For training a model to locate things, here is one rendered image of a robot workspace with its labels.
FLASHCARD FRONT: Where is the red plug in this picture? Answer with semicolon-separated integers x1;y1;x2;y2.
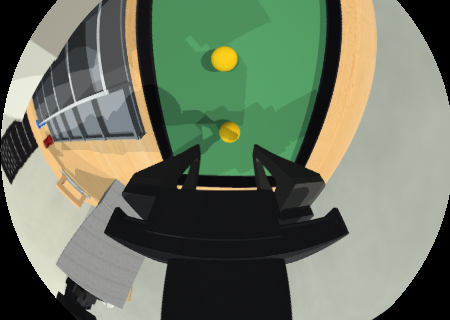
43;134;53;149

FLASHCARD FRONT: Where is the yellow ball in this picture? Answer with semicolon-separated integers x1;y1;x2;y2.
219;122;240;143
211;46;238;72

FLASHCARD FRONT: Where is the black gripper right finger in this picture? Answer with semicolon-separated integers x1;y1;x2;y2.
253;144;326;212

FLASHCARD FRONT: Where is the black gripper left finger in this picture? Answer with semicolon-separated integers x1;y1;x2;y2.
128;144;201;189

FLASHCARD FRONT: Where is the green tray with black rim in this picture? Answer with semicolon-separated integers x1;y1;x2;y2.
136;0;342;188

